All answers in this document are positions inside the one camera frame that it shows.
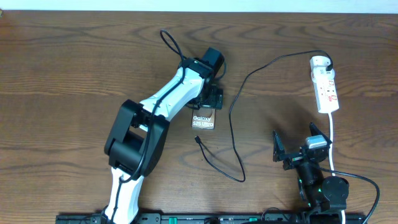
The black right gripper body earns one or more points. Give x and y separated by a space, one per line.
290 162

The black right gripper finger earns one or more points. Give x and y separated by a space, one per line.
279 151
315 132

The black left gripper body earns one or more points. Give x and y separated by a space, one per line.
214 101

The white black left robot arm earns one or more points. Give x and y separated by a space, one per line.
137 137

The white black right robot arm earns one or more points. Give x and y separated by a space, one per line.
326 196

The white power strip socket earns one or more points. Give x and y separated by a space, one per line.
324 84

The black mounting rail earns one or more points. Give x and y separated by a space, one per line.
156 218

